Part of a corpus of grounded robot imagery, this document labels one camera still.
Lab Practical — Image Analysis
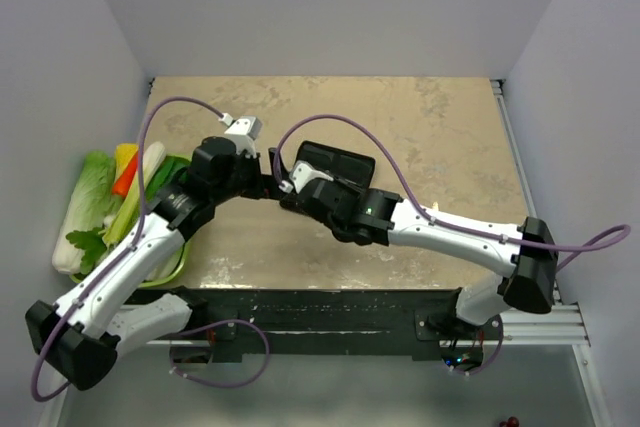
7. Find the black zip tool case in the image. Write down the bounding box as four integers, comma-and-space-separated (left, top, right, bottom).
294, 140, 376, 193

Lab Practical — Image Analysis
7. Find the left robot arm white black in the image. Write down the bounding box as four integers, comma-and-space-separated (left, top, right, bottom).
25, 132, 269, 402

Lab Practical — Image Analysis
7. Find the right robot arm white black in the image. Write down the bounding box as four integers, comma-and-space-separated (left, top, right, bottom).
281, 172, 557, 340

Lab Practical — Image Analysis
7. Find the dark green bok choy toy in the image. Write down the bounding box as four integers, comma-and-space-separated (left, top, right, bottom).
145, 156, 190, 201

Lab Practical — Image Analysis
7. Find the white green leek toy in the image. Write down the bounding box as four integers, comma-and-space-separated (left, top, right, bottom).
103, 141, 166, 247

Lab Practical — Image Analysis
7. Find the green vegetable basket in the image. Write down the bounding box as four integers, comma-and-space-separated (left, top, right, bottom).
68, 154, 196, 291

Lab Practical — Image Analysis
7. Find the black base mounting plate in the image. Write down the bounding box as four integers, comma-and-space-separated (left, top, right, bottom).
179, 288, 501, 367

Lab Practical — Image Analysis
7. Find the yellow pepper toy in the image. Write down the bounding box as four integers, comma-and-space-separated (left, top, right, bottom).
115, 143, 138, 184

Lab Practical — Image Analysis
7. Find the orange carrot toy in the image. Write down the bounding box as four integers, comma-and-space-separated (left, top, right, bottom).
112, 148, 138, 198

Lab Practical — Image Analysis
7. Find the napa cabbage toy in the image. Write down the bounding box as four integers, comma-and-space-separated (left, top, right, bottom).
52, 150, 121, 275

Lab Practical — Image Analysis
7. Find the parsley leaf toy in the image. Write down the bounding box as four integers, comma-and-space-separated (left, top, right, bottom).
66, 227, 107, 275

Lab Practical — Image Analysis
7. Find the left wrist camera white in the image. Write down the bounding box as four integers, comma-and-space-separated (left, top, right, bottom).
219, 113, 263, 156

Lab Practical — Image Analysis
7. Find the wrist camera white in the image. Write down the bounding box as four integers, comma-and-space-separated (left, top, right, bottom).
219, 113, 263, 156
279, 161, 334, 194

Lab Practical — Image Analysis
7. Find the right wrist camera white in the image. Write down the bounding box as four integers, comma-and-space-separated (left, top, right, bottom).
279, 161, 334, 194

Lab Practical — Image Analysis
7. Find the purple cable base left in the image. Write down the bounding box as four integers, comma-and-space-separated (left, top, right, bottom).
169, 318, 272, 389

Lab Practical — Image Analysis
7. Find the aluminium frame rail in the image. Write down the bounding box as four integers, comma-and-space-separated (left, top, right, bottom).
490, 80, 589, 346

